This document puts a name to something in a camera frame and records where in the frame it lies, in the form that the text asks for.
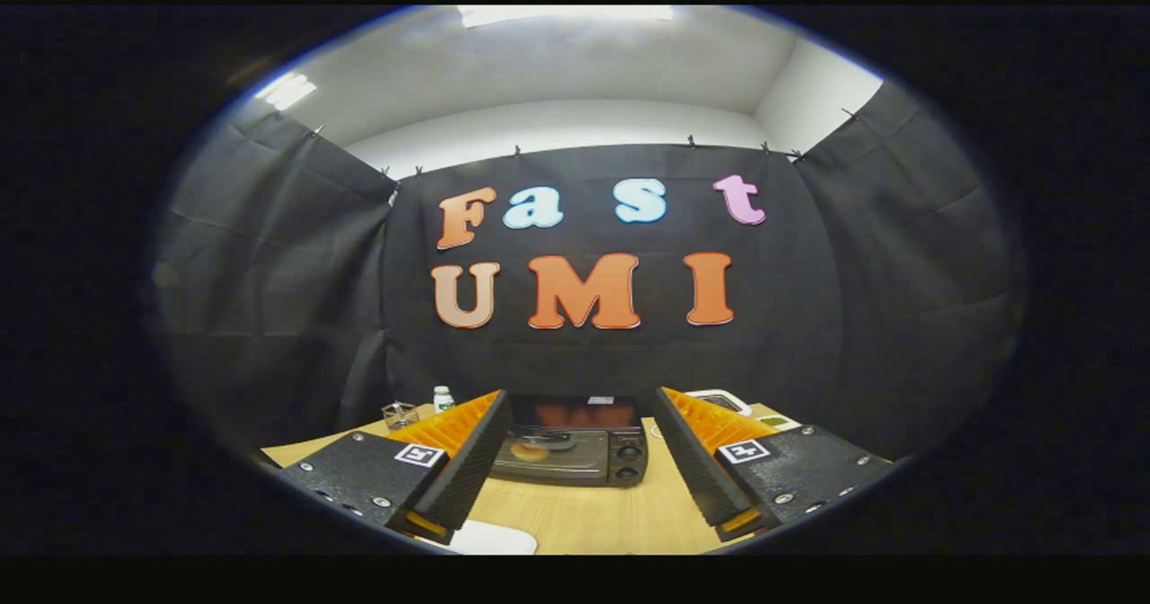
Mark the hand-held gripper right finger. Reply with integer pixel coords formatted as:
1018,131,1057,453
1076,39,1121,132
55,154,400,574
653,386,895,537

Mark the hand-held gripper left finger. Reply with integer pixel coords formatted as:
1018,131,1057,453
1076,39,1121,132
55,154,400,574
277,390,513,542

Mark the black toaster oven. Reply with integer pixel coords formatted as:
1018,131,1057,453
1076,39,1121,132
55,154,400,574
490,395,650,487

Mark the white bread toaster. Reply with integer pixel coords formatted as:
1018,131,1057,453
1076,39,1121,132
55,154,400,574
687,389,754,418

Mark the white ceramic plate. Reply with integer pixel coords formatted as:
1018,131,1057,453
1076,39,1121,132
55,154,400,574
447,521,538,555

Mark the small ceiling light panel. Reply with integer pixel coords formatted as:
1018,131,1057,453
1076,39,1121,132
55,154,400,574
256,72,317,111

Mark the large ceiling light panel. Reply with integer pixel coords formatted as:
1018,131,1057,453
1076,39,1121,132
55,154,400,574
458,5,675,30

